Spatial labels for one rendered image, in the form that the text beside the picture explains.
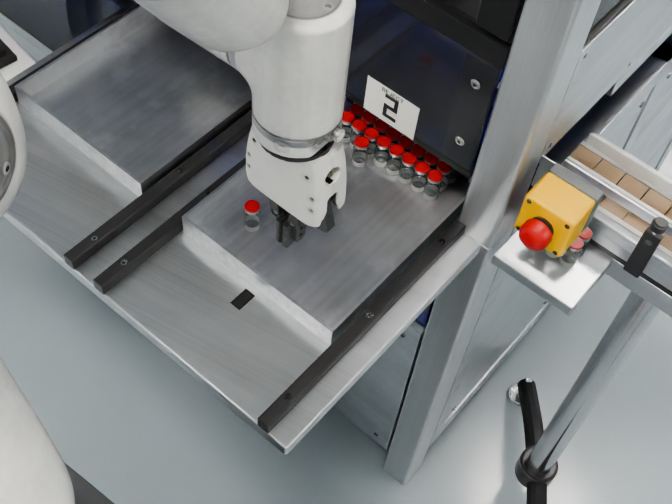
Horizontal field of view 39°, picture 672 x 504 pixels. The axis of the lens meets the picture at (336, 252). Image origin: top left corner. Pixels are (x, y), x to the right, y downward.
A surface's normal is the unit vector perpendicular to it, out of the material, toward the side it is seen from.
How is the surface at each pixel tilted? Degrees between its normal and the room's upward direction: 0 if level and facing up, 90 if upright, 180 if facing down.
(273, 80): 90
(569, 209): 0
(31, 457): 65
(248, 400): 0
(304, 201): 91
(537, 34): 90
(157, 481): 0
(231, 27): 107
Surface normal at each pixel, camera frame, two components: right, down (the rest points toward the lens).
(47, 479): 0.90, 0.03
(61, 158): 0.07, -0.57
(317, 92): 0.38, 0.78
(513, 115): -0.64, 0.60
